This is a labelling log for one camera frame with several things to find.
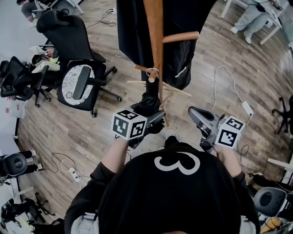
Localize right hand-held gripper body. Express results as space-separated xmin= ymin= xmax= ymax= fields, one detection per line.
xmin=200 ymin=115 xmax=245 ymax=153

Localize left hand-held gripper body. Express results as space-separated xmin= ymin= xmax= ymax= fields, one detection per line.
xmin=111 ymin=109 xmax=154 ymax=149

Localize black umbrella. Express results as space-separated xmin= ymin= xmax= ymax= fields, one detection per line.
xmin=130 ymin=68 xmax=166 ymax=136

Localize wooden coat rack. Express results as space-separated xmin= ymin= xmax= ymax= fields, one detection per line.
xmin=134 ymin=0 xmax=200 ymax=128

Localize person's right forearm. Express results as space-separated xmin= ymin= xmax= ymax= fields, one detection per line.
xmin=216 ymin=145 xmax=247 ymax=181

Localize person's left forearm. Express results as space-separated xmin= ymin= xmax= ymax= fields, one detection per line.
xmin=98 ymin=137 xmax=129 ymax=176

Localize person's white shoe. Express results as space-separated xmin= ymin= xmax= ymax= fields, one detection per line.
xmin=164 ymin=128 xmax=178 ymax=139

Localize pale wooden clothes hanger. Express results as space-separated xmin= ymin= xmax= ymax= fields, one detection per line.
xmin=126 ymin=80 xmax=192 ymax=97

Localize white desk edge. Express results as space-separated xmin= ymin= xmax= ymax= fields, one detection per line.
xmin=266 ymin=157 xmax=293 ymax=186

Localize patterned white seat cushion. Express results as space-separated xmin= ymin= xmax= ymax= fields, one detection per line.
xmin=61 ymin=64 xmax=96 ymax=107

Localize grey rounded device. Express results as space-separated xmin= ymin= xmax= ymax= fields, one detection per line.
xmin=0 ymin=149 xmax=43 ymax=186
xmin=253 ymin=186 xmax=293 ymax=219

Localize person's black printed shirt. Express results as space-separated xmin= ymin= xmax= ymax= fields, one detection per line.
xmin=64 ymin=141 xmax=260 ymax=234

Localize black hanging garment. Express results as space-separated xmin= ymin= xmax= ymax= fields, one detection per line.
xmin=116 ymin=0 xmax=218 ymax=91

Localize orange cylinder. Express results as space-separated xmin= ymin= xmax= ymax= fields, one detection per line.
xmin=260 ymin=217 xmax=283 ymax=234

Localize white table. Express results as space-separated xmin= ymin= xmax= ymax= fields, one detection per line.
xmin=220 ymin=0 xmax=293 ymax=46

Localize white bag and clutter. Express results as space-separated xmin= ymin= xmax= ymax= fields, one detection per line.
xmin=29 ymin=44 xmax=60 ymax=74

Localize tall-backed black office chair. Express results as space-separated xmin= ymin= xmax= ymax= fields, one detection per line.
xmin=36 ymin=9 xmax=122 ymax=118

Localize clear plastic bags red labels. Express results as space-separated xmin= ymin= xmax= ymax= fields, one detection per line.
xmin=4 ymin=96 xmax=28 ymax=120

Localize grey office chair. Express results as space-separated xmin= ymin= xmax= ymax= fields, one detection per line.
xmin=50 ymin=0 xmax=76 ymax=16

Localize white floor cable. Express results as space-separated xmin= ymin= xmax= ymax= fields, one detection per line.
xmin=61 ymin=159 xmax=83 ymax=190
xmin=212 ymin=65 xmax=246 ymax=112

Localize black floor cable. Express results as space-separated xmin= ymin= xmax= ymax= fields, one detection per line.
xmin=50 ymin=152 xmax=77 ymax=174

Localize white table frame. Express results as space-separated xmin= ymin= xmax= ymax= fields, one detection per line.
xmin=9 ymin=177 xmax=35 ymax=203

